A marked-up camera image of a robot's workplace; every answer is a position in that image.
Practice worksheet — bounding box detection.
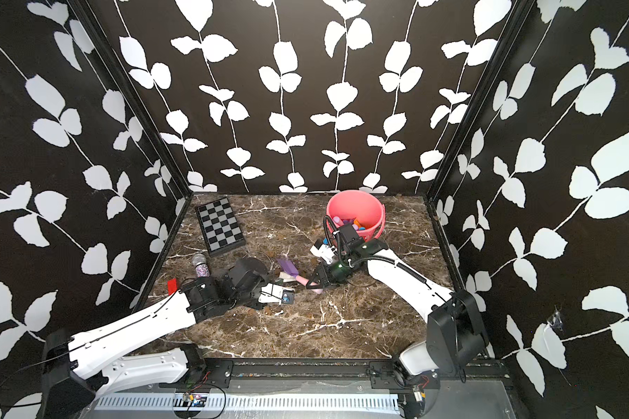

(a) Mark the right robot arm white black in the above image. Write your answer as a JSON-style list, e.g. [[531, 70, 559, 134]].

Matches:
[[305, 216, 489, 381]]

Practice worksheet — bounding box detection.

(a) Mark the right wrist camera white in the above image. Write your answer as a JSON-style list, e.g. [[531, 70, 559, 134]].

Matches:
[[310, 239, 338, 265]]

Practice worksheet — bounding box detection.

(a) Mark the purple glitter cylinder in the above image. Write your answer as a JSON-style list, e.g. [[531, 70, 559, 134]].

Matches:
[[191, 253, 211, 278]]

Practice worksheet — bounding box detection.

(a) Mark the black white checkerboard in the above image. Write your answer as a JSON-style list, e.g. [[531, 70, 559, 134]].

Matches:
[[195, 197, 246, 257]]

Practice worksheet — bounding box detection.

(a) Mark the black front rail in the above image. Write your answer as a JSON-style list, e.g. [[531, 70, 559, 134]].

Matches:
[[176, 358, 514, 391]]

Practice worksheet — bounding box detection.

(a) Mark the white slotted cable duct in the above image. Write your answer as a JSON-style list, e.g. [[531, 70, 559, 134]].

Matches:
[[94, 393, 399, 414]]

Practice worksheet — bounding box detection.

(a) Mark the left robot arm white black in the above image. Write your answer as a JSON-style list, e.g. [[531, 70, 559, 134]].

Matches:
[[38, 258, 268, 418]]

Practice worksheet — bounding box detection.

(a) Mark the small red block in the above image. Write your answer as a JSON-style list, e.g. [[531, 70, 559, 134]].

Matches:
[[167, 279, 180, 295]]

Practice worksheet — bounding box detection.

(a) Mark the pink plastic bucket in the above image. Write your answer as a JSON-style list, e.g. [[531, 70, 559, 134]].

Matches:
[[326, 190, 386, 241]]

